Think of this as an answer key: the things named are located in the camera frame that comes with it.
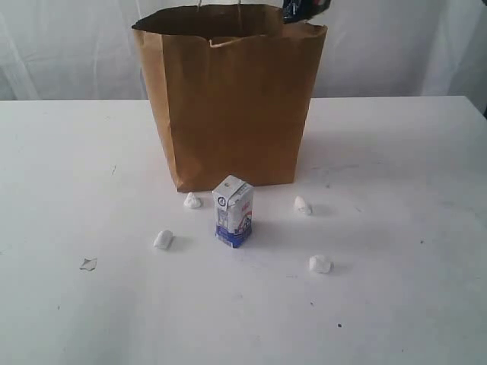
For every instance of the chipped spot paint flake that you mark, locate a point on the chipped spot paint flake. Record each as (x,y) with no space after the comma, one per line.
(88,264)

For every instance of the spaghetti pack black ends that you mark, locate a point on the spaghetti pack black ends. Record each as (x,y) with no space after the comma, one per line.
(303,10)

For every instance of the small blue white milk carton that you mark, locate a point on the small blue white milk carton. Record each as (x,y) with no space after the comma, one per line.
(233,200)

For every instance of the brown paper bag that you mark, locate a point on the brown paper bag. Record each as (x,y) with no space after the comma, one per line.
(230,89)

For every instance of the white foam peanut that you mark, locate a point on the white foam peanut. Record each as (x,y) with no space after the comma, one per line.
(302,206)
(320,264)
(192,201)
(163,240)

